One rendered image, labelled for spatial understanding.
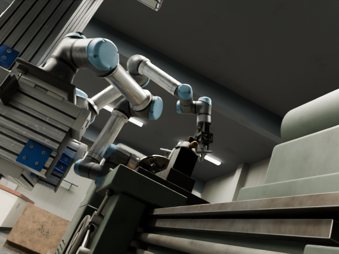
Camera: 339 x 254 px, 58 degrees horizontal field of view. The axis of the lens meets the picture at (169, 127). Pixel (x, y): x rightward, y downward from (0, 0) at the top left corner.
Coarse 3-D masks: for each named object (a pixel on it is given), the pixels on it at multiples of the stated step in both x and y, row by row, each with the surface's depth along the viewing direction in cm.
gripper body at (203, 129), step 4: (200, 124) 169; (204, 124) 166; (208, 124) 167; (200, 128) 170; (204, 128) 165; (208, 128) 168; (200, 132) 165; (204, 132) 164; (208, 132) 165; (196, 136) 169; (200, 136) 166; (204, 136) 164; (208, 136) 165; (212, 136) 165; (196, 140) 168; (200, 140) 163; (204, 140) 164; (208, 140) 164; (212, 140) 165; (200, 144) 169; (204, 144) 169; (208, 144) 167
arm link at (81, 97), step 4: (76, 88) 168; (76, 92) 166; (80, 92) 168; (76, 96) 166; (80, 96) 167; (84, 96) 170; (76, 100) 166; (80, 100) 167; (84, 100) 171; (76, 104) 166; (80, 104) 168; (84, 104) 172
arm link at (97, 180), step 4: (96, 164) 137; (104, 164) 134; (108, 164) 133; (112, 164) 133; (116, 164) 134; (92, 168) 135; (96, 168) 134; (100, 168) 133; (104, 168) 132; (108, 168) 132; (112, 168) 132; (92, 172) 134; (96, 172) 133; (100, 172) 132; (104, 172) 131; (108, 172) 131; (92, 176) 134; (96, 176) 133; (100, 176) 131; (96, 180) 131; (100, 180) 130; (96, 184) 131
